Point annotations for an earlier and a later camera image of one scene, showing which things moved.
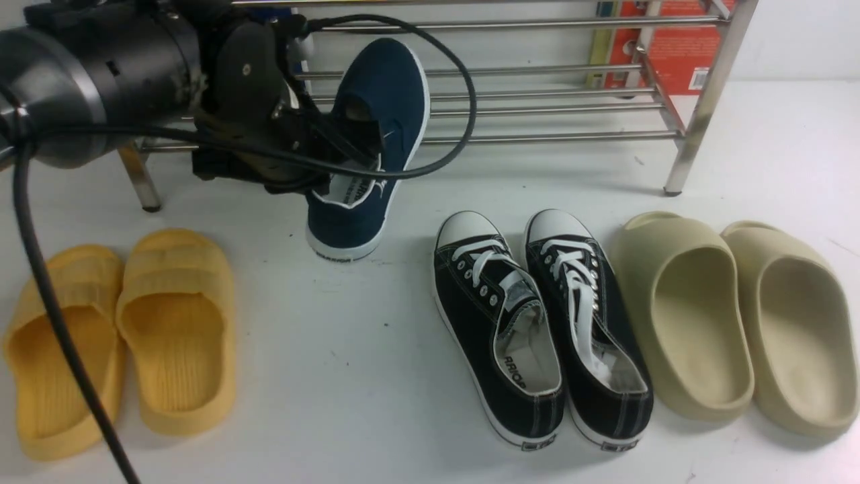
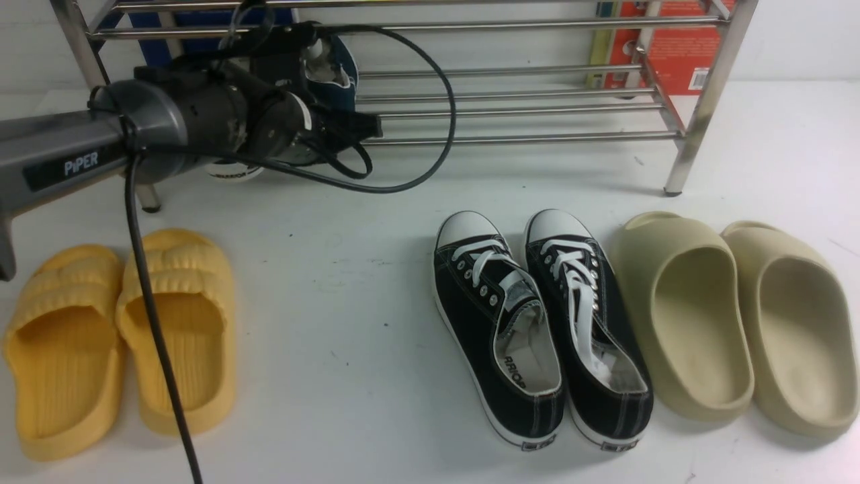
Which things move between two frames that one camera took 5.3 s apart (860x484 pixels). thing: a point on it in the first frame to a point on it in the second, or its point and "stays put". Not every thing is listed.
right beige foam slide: [803, 333] stays put
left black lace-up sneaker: [502, 329] stays put
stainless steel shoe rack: [531, 71] stays put
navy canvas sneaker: [391, 79] to [332, 74]
